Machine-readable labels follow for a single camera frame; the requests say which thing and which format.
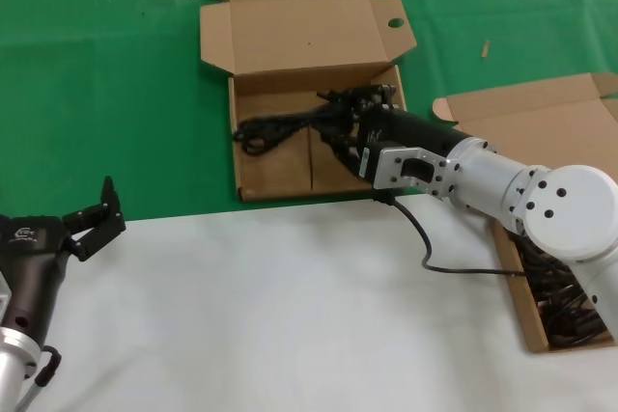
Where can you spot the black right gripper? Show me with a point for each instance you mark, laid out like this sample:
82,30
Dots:
410,129

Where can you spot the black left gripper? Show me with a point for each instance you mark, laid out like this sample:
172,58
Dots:
29,277

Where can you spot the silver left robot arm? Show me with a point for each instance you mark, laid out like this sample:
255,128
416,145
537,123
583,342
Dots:
12,364

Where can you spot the open cardboard box with divider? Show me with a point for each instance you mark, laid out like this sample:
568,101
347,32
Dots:
299,31

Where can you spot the green table mat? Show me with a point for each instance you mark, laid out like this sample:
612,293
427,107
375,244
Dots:
96,93

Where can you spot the small wooden stick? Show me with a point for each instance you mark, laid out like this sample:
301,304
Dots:
485,49

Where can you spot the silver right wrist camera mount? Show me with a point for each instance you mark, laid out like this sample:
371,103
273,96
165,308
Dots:
396,171

